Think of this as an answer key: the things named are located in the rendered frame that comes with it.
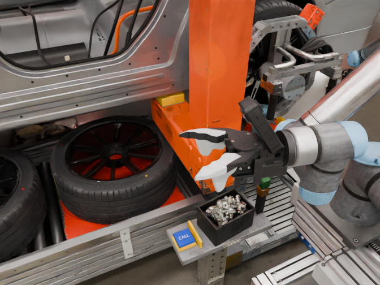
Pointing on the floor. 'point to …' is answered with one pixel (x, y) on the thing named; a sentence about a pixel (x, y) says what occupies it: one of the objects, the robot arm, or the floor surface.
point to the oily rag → (56, 130)
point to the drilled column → (212, 268)
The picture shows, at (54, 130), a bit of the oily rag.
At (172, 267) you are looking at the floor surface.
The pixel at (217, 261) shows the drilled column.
